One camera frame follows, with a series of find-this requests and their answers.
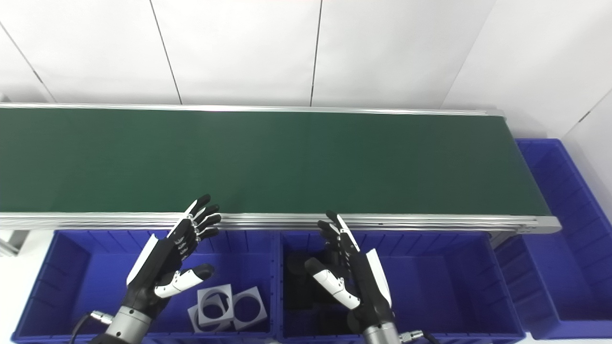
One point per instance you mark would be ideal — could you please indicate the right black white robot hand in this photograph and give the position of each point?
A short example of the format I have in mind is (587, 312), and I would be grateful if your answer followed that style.
(370, 291)

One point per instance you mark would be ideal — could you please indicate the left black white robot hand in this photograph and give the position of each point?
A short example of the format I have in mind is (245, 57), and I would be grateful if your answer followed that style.
(160, 267)

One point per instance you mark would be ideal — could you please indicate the white square part with hole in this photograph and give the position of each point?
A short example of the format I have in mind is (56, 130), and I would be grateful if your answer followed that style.
(202, 296)
(195, 326)
(260, 310)

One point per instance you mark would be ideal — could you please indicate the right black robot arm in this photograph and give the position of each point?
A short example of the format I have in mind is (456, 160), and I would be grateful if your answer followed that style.
(380, 337)

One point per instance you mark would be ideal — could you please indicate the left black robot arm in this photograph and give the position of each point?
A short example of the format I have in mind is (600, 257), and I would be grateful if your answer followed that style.
(126, 327)

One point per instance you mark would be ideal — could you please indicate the blue plastic bin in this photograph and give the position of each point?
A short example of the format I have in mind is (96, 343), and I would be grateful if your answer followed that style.
(81, 282)
(573, 267)
(444, 282)

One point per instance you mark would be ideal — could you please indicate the aluminium conveyor leg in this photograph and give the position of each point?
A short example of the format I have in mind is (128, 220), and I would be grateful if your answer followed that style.
(502, 239)
(12, 243)

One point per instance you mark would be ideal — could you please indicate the green conveyor belt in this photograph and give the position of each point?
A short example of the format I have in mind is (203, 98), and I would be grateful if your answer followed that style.
(287, 162)

